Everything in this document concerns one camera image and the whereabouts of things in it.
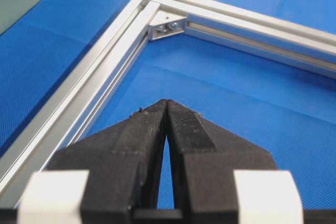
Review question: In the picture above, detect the square aluminium extrusion frame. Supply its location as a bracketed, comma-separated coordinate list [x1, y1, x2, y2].
[1, 0, 335, 208]

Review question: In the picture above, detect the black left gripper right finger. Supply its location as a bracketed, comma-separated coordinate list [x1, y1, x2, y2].
[167, 100, 303, 223]

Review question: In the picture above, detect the blue table mat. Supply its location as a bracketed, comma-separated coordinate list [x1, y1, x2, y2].
[1, 0, 335, 209]

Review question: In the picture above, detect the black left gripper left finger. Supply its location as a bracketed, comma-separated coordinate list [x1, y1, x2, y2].
[17, 99, 169, 224]

